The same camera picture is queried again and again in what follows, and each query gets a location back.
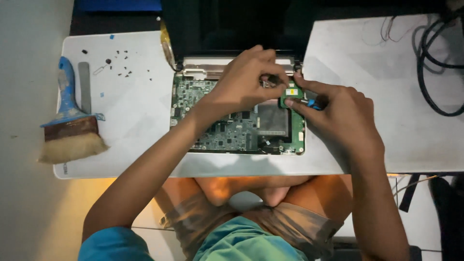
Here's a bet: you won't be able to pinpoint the person's right hand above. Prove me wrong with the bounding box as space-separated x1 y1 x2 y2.
284 71 385 172

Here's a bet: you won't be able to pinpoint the person's left hand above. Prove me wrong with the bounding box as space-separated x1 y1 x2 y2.
203 45 291 123

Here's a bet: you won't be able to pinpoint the small metal bracket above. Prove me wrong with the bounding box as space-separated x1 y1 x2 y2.
261 74 280 88

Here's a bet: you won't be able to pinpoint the blue handled screwdriver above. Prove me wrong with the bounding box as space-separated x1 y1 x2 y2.
300 99 324 111

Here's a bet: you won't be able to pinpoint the green laptop motherboard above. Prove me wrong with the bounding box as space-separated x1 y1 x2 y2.
170 74 306 155

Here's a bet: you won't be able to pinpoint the small green circuit card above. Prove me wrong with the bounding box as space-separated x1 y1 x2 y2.
279 80 304 109

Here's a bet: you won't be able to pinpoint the dismantled laptop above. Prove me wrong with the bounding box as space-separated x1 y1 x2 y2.
161 0 317 156

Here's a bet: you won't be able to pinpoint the white plastic panel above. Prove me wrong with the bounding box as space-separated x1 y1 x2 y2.
302 14 464 174

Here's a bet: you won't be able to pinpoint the yellow tape strip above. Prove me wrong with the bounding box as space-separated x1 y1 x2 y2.
159 20 177 71

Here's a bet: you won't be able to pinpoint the person's legs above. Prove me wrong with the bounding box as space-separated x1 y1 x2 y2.
155 175 354 232

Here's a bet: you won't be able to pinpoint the group of small black screws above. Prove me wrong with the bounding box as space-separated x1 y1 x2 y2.
109 50 153 81

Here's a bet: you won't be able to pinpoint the person's brown shorts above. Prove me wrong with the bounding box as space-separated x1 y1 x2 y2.
159 194 344 261

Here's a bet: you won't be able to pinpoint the black bag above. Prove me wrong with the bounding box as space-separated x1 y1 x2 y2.
429 175 464 261

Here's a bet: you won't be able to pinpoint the blue flat object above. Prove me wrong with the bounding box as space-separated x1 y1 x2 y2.
74 0 162 12

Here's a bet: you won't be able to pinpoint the flat grey metal pry tool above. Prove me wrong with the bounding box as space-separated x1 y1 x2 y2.
78 62 92 115

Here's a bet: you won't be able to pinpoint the person's teal shirt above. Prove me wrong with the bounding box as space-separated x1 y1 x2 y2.
78 217 309 261

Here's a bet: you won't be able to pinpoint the black cable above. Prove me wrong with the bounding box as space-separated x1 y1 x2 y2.
416 10 464 117

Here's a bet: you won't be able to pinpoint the black strap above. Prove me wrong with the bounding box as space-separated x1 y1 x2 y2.
399 174 422 213

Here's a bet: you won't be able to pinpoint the thin loose wires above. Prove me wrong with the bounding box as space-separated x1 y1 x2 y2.
380 16 412 43

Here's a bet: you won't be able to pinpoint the blue handled paint brush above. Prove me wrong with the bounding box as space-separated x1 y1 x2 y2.
38 56 109 164

